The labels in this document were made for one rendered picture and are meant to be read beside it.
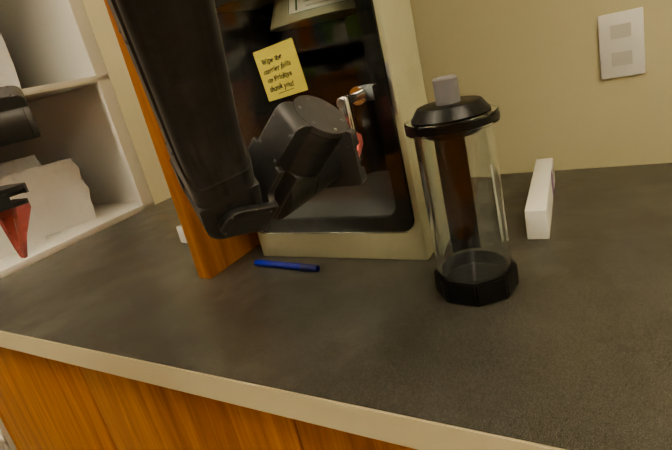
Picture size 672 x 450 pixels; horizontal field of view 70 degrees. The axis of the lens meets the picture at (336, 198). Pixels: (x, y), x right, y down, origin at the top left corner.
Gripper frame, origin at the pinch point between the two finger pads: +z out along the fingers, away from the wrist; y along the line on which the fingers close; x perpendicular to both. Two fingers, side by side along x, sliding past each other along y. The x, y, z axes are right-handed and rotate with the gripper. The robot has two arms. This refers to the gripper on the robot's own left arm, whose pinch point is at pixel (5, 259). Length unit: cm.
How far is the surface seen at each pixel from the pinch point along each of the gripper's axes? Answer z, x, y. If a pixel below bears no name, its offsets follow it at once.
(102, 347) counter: 16.2, -6.2, 4.1
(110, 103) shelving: -17, 70, 73
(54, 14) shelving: -48, 85, 75
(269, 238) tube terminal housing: 12.8, -16.4, 33.3
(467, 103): -7, -58, 25
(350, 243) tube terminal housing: 13.8, -33.0, 33.4
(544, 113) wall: 6, -58, 76
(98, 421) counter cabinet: 35.6, 10.3, 6.1
